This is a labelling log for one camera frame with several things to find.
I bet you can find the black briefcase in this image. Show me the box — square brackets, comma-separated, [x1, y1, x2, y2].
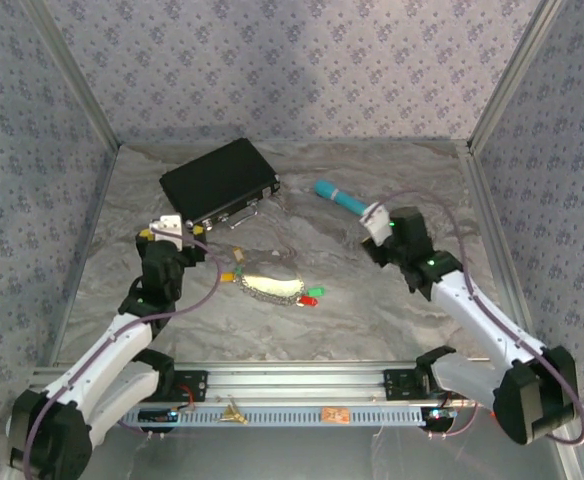
[159, 137, 282, 234]

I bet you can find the grey slotted cable duct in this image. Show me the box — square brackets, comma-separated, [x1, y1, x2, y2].
[121, 403, 453, 429]

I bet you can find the small black circuit board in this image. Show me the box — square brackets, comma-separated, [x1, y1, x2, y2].
[138, 407, 179, 424]
[424, 407, 456, 426]

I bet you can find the orange printed card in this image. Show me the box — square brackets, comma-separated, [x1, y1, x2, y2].
[320, 405, 351, 426]

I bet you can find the brass keys bunch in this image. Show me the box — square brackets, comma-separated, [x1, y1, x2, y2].
[216, 397, 249, 426]

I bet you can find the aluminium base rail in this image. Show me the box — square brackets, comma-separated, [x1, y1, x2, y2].
[29, 360, 493, 407]

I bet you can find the aluminium frame side rail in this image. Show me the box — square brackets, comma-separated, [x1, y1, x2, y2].
[459, 142, 584, 480]
[21, 144, 123, 480]

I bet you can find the teal pen-shaped tool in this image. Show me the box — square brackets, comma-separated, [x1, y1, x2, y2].
[314, 179, 373, 217]

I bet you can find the aluminium frame post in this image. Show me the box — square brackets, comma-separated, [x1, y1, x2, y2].
[20, 0, 123, 151]
[466, 0, 568, 154]

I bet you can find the silver chain keyring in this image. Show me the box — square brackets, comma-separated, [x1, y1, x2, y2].
[231, 269, 306, 307]

